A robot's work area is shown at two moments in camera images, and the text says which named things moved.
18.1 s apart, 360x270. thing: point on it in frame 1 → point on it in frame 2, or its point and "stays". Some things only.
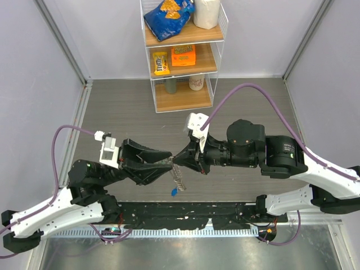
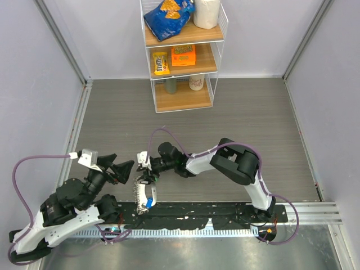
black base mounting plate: x=191 y=215 stays
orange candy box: x=183 y=55 stays
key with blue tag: x=174 y=192 → x=149 y=203
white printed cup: x=196 y=82 stays
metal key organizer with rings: x=176 y=172 → x=139 y=188
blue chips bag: x=169 y=18 stays
